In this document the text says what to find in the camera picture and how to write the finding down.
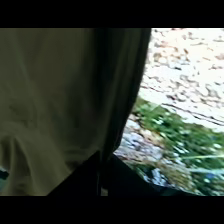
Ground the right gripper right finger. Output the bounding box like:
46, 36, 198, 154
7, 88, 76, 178
100, 153, 198, 197

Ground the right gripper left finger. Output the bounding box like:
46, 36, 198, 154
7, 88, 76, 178
47, 150, 102, 197

